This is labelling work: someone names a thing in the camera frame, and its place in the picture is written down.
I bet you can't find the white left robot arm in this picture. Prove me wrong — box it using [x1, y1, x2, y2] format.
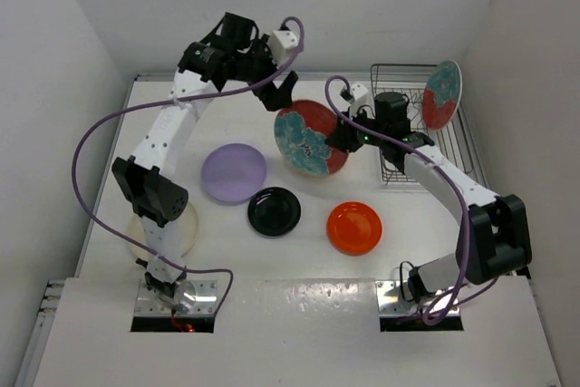
[111, 13, 304, 305]

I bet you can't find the red teal floral plate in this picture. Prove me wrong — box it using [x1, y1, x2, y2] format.
[421, 60, 463, 131]
[274, 100, 348, 178]

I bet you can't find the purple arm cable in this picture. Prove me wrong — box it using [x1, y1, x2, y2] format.
[324, 77, 499, 327]
[72, 17, 235, 311]

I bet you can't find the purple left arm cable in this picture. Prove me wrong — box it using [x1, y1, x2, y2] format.
[72, 17, 235, 311]

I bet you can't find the wire dish rack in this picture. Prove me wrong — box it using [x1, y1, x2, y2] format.
[370, 63, 483, 182]

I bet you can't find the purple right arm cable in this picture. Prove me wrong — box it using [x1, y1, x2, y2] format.
[324, 77, 499, 327]

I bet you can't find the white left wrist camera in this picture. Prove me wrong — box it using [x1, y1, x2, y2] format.
[266, 30, 299, 66]

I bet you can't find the cream bear plate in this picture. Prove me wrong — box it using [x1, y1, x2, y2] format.
[125, 202, 198, 260]

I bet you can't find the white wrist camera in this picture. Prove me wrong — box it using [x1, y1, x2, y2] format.
[341, 82, 370, 114]
[266, 30, 299, 66]

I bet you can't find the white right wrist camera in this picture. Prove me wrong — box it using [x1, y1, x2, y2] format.
[341, 82, 370, 114]

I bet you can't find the metal base plate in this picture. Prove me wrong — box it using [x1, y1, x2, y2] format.
[133, 280, 218, 318]
[374, 278, 462, 317]

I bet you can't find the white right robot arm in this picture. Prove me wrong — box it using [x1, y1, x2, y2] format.
[327, 92, 532, 303]

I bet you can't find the orange plate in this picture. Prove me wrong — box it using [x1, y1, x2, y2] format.
[326, 201, 383, 256]

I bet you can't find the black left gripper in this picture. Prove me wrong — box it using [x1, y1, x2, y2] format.
[230, 34, 294, 110]

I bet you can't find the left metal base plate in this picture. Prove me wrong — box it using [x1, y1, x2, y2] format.
[133, 280, 218, 318]

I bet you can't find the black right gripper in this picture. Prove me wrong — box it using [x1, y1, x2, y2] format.
[327, 103, 389, 152]

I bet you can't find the black plate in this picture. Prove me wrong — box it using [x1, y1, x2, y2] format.
[247, 187, 302, 237]

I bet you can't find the purple plate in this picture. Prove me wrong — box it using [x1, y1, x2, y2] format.
[200, 143, 267, 204]

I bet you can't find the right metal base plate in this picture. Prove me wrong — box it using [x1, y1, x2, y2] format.
[374, 278, 462, 317]

